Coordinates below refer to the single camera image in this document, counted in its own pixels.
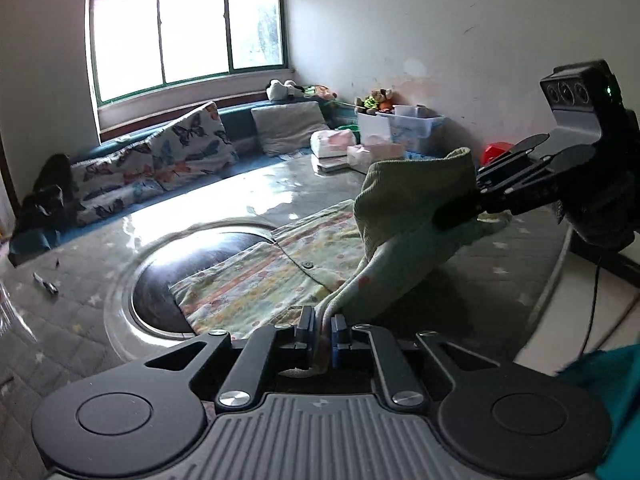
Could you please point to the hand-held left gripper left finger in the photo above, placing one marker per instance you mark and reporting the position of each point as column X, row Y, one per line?
column 306, row 327

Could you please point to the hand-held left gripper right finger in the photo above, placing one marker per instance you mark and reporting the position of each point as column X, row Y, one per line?
column 339, row 335

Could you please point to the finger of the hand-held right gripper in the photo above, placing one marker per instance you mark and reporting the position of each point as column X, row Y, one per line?
column 460, row 212
column 520, row 146

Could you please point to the green patterned child's garment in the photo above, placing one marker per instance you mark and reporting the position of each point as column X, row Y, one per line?
column 280, row 270

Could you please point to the red plastic stool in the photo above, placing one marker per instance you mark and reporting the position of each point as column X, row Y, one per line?
column 497, row 152

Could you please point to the clear plastic storage box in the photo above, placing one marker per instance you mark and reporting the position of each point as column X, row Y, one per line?
column 420, row 127

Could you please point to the pink green tissue box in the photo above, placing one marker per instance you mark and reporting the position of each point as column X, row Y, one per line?
column 375, row 157

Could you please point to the flat book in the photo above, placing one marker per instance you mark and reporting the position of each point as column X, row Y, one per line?
column 330, row 165

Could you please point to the brown plush toy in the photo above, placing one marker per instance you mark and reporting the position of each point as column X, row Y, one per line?
column 372, row 101

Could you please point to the pink white tissue pack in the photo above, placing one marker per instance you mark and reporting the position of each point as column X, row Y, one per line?
column 332, row 142

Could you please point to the round black table inset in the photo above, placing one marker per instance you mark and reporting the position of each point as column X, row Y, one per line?
column 155, row 290

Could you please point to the green orange toy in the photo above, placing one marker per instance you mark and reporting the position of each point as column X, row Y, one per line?
column 320, row 92

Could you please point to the grey pillow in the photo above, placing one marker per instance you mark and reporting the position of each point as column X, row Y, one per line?
column 285, row 125

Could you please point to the butterfly print cushion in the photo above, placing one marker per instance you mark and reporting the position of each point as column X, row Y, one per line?
column 195, row 147
column 115, row 180

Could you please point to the blue corner sofa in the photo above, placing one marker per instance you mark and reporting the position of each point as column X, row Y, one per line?
column 240, row 125

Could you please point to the white plush toy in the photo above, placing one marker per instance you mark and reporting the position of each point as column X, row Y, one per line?
column 280, row 90

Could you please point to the teal cloth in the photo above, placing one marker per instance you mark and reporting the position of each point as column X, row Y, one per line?
column 610, row 410

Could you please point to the pen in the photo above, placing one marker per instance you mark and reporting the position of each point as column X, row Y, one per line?
column 46, row 284

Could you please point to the black clothing pile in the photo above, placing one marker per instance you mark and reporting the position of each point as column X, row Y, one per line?
column 50, row 195

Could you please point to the clear plastic container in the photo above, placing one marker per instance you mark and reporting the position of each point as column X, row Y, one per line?
column 7, row 310

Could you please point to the green framed window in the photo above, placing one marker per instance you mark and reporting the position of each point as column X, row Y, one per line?
column 190, row 40

